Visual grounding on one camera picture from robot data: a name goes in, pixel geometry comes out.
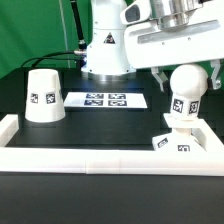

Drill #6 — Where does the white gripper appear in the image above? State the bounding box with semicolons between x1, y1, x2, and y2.
120;0;224;92

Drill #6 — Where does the white lamp bulb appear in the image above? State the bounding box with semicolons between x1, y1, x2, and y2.
170;64;208;121

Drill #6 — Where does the white lamp base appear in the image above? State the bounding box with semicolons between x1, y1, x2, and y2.
152;113;205;152

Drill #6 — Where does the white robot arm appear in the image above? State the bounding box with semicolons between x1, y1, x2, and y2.
82;0;224;89

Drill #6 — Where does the white lamp shade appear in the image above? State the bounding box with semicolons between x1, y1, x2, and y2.
25;69;65;123

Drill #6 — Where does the white marker sheet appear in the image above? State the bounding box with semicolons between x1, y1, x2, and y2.
64;92;147;109

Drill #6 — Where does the black hose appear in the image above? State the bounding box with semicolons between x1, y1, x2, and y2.
69;0;88;51

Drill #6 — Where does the black cable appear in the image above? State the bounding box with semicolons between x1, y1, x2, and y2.
20;50;88;69

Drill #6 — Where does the white U-shaped frame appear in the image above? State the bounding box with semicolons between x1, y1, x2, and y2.
0;114;224;176

